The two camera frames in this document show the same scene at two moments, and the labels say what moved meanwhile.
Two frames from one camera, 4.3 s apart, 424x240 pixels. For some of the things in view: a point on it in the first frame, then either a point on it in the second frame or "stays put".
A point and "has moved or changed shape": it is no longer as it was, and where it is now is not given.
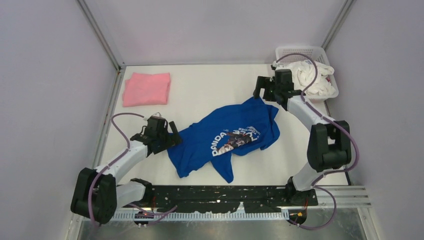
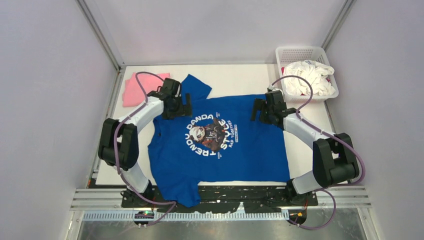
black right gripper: x=262 y=82 to x=260 y=104
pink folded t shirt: x=146 y=89 stays put
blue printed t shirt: x=224 y=133 has moved or changed shape
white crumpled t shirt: x=303 y=73 stays put
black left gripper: x=167 y=145 to x=184 y=110
